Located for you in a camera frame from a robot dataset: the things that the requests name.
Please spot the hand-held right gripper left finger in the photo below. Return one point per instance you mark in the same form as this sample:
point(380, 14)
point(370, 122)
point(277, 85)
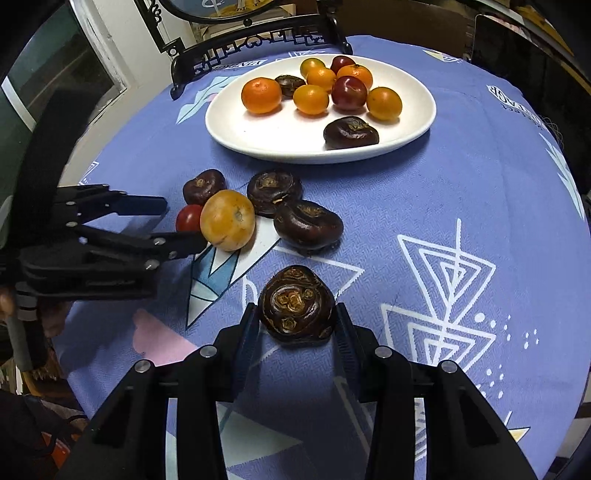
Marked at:
point(249, 332)

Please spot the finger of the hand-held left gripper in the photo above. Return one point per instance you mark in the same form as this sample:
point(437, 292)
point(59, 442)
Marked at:
point(184, 243)
point(145, 206)

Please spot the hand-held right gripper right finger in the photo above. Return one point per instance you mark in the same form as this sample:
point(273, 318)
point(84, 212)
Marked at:
point(344, 332)

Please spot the small red cherry tomato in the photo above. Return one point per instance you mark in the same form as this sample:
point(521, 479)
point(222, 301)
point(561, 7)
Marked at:
point(188, 218)

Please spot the large yellow-orange tomato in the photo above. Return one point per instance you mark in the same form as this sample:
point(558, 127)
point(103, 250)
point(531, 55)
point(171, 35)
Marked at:
point(227, 220)

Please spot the dark brown water chestnut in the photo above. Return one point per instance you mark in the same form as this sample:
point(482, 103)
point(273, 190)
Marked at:
point(204, 186)
point(351, 133)
point(308, 225)
point(296, 307)
point(290, 85)
point(274, 191)

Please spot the white round plate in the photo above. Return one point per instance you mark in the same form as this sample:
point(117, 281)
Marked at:
point(286, 138)

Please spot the small orange kumquat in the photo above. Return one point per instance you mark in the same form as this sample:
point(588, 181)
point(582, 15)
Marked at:
point(354, 74)
point(384, 103)
point(321, 78)
point(261, 95)
point(310, 99)
point(310, 64)

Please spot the dark red cherry tomato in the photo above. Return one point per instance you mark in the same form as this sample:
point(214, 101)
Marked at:
point(349, 93)
point(342, 62)

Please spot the person's left hand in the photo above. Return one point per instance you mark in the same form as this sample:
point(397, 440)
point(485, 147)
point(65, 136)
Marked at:
point(53, 318)

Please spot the blue printed tablecloth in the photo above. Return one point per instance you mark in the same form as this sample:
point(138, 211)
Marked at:
point(438, 240)

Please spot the white framed window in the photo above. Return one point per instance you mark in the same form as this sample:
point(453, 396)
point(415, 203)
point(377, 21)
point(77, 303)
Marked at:
point(60, 60)

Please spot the round embroidered screen black stand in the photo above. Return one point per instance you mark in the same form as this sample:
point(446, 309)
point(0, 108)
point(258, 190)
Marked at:
point(258, 37)

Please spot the brown cardboard sheet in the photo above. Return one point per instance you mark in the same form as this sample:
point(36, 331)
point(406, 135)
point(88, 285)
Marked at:
point(392, 23)

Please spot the black glossy panel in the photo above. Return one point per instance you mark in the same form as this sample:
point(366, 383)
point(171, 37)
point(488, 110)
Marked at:
point(531, 64)

